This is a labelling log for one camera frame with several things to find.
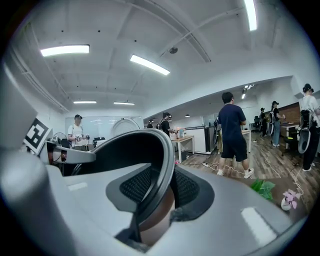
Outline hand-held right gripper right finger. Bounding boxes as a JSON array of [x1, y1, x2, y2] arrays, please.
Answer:
[[152, 164, 310, 256]]

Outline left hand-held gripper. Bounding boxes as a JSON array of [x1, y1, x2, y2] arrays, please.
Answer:
[[23, 117, 97, 166]]

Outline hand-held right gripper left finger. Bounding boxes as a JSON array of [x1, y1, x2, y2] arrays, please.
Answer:
[[62, 163, 151, 256]]

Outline metal pot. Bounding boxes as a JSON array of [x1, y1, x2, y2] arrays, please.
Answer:
[[72, 128, 177, 247]]

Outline dark blue rice cooker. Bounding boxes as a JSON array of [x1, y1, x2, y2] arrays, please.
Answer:
[[111, 118, 141, 137]]

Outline small pink-white flower ornament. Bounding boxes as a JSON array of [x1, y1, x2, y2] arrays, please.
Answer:
[[281, 189, 302, 212]]

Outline white office partition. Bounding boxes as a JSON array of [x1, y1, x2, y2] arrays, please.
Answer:
[[193, 127, 213, 153]]

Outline wood-top white-leg table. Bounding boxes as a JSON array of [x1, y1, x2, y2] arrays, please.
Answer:
[[171, 134, 195, 163], [241, 129, 253, 153]]

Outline green leaf sprig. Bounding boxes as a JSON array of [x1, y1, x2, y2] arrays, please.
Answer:
[[250, 178, 276, 201]]

